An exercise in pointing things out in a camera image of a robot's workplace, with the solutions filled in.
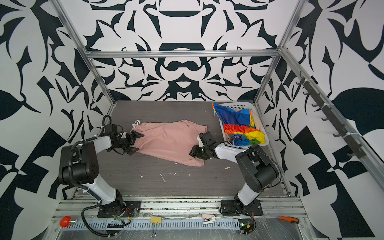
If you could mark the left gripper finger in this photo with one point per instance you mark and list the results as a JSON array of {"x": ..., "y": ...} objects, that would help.
[
  {"x": 135, "y": 135},
  {"x": 131, "y": 150}
]

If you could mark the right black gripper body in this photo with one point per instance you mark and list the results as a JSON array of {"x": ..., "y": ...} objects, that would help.
[{"x": 202, "y": 152}]

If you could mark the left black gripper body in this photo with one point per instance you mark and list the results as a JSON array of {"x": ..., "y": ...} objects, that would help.
[{"x": 124, "y": 143}]

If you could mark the pink shorts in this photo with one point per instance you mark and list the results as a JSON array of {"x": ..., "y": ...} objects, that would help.
[{"x": 170, "y": 141}]

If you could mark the multicolour shorts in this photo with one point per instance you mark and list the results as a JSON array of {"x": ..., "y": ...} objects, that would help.
[{"x": 240, "y": 124}]

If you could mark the white plastic basket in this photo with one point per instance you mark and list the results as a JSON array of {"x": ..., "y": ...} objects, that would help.
[{"x": 255, "y": 120}]

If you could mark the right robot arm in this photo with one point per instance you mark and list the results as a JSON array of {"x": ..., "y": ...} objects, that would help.
[{"x": 258, "y": 169}]

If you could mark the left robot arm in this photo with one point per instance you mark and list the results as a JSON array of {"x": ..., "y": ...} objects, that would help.
[{"x": 79, "y": 166}]

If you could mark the yellow tag clip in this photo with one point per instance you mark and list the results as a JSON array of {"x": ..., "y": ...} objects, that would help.
[{"x": 156, "y": 220}]

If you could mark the small green circuit board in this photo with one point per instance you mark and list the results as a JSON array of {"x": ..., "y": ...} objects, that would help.
[{"x": 246, "y": 227}]

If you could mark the red emergency stop button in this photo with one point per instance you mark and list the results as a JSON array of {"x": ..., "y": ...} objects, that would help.
[{"x": 67, "y": 221}]

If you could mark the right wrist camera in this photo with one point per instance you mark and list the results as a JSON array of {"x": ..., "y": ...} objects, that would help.
[{"x": 206, "y": 140}]

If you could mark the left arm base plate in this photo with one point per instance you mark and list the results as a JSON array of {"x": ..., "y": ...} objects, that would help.
[{"x": 127, "y": 209}]

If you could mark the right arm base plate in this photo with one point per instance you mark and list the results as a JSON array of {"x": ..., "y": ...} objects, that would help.
[{"x": 236, "y": 208}]

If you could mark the white slotted cable duct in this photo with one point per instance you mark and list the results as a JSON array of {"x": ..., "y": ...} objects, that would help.
[{"x": 176, "y": 224}]

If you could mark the orange handled tool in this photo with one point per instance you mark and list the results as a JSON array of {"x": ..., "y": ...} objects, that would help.
[{"x": 289, "y": 219}]

